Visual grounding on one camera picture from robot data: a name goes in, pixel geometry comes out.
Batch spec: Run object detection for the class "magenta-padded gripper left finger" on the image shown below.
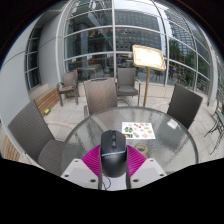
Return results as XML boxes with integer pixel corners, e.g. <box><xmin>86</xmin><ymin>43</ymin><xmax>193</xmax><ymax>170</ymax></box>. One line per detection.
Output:
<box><xmin>60</xmin><ymin>144</ymin><xmax>103</xmax><ymax>190</ymax></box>

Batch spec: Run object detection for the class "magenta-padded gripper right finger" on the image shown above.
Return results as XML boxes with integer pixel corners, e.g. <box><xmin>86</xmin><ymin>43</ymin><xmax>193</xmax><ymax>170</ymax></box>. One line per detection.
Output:
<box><xmin>125</xmin><ymin>145</ymin><xmax>168</xmax><ymax>190</ymax></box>

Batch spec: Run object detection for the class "black computer mouse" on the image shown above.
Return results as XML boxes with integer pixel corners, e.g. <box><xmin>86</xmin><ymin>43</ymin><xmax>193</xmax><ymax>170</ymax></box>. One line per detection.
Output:
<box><xmin>98</xmin><ymin>129</ymin><xmax>129</xmax><ymax>192</ymax></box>

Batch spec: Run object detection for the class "round brass table cap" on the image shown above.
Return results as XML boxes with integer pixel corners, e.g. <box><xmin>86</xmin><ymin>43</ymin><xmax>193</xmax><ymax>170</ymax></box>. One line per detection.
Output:
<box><xmin>134</xmin><ymin>143</ymin><xmax>149</xmax><ymax>155</ymax></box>

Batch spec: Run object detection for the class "colourful printed leaflet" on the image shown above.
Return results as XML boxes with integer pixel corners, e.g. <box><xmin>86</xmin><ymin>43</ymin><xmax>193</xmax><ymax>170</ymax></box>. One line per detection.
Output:
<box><xmin>121</xmin><ymin>121</ymin><xmax>157</xmax><ymax>140</ymax></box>

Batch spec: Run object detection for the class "small white card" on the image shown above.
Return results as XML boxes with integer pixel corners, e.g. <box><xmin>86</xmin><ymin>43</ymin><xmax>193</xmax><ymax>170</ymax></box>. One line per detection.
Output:
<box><xmin>166</xmin><ymin>118</ymin><xmax>179</xmax><ymax>129</ymax></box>

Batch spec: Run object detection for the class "grey wicker chair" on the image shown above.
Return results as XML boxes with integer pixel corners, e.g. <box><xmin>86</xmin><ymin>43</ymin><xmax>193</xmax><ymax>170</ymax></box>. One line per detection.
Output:
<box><xmin>7</xmin><ymin>99</ymin><xmax>68</xmax><ymax>177</ymax></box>
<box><xmin>56</xmin><ymin>69</ymin><xmax>80</xmax><ymax>108</ymax></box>
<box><xmin>166</xmin><ymin>83</ymin><xmax>204</xmax><ymax>131</ymax></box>
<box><xmin>116</xmin><ymin>67</ymin><xmax>142</xmax><ymax>106</ymax></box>
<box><xmin>83</xmin><ymin>77</ymin><xmax>118</xmax><ymax>118</ymax></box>

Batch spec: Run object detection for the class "green metal folding furniture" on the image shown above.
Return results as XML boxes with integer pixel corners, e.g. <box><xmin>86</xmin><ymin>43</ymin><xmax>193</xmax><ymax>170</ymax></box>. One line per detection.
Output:
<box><xmin>203</xmin><ymin>99</ymin><xmax>224</xmax><ymax>156</ymax></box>

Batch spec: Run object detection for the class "gold menu stand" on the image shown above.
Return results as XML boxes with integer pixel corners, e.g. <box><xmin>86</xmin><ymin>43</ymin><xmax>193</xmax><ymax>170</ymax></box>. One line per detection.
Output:
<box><xmin>131</xmin><ymin>44</ymin><xmax>167</xmax><ymax>108</ymax></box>

